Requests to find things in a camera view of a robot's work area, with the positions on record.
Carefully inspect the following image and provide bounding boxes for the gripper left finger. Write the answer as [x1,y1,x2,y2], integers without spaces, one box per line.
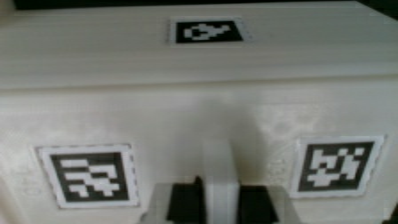
[140,177,206,224]

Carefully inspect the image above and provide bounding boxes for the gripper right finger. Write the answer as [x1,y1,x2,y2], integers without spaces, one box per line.
[236,185,300,224]

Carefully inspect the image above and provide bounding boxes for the white cabinet door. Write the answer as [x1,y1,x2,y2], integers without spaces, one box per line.
[231,77,398,224]
[0,86,234,224]

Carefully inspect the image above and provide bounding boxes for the white cabinet body box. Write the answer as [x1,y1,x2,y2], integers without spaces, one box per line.
[0,1,398,90]

